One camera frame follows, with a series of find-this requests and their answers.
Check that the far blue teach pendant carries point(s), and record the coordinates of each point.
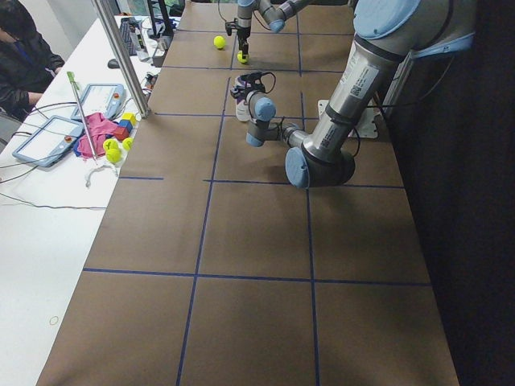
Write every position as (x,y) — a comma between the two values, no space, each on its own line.
(100,98)

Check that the aluminium frame post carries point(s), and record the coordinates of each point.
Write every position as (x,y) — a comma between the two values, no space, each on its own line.
(109,24)

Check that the near blue teach pendant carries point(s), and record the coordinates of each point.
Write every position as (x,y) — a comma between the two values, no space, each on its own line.
(48,144)

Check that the blue toy cube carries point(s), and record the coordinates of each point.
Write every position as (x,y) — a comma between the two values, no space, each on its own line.
(126,124)

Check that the red toy cube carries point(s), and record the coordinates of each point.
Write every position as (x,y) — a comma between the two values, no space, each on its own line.
(121,133)

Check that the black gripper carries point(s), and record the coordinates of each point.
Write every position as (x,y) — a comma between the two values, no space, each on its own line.
(242,33)
(247,87)

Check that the blue teach pendant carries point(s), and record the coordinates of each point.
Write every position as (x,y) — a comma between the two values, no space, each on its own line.
(100,98)
(48,144)

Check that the black keyboard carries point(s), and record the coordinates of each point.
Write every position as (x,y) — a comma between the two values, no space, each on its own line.
(127,29)

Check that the black computer mouse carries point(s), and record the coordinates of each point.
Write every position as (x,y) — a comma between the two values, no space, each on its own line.
(113,64)

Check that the long metal grabber stick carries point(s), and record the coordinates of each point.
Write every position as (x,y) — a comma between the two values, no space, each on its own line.
(75,90)

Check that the yellow tennis ball on desk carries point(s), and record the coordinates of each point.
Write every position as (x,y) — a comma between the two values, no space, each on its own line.
(113,155)

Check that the yellow toy cube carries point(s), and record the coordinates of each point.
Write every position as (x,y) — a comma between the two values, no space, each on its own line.
(131,117)

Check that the rubber band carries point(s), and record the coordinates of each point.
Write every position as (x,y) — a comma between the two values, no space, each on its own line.
(53,320)

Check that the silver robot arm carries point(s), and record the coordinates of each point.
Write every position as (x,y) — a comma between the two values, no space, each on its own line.
(274,17)
(386,32)

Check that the yellow Roland Garros tennis ball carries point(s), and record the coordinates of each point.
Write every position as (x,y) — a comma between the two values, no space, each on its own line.
(242,58)

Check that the person in black jacket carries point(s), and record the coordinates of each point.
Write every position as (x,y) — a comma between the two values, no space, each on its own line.
(28,65)

